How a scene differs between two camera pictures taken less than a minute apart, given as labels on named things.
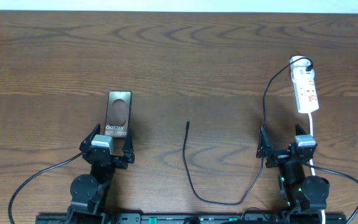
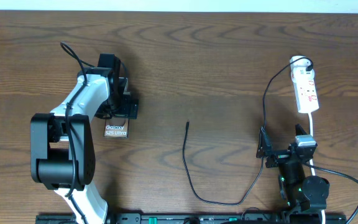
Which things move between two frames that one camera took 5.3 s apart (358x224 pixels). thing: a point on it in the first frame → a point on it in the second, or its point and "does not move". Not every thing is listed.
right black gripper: x=265 y=148 does not move
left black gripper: x=128 y=157 → x=125 y=111
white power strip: x=304 y=84 does not move
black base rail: x=96 y=218 does not move
